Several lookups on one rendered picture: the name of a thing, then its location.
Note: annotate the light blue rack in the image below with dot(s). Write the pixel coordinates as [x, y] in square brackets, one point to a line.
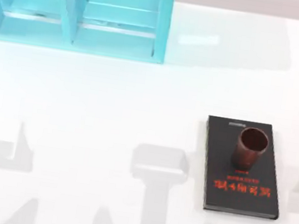
[119, 14]

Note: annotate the brown cup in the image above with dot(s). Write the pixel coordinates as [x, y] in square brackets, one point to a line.
[246, 157]

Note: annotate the black book with red lettering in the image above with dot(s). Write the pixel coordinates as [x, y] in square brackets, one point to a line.
[249, 200]

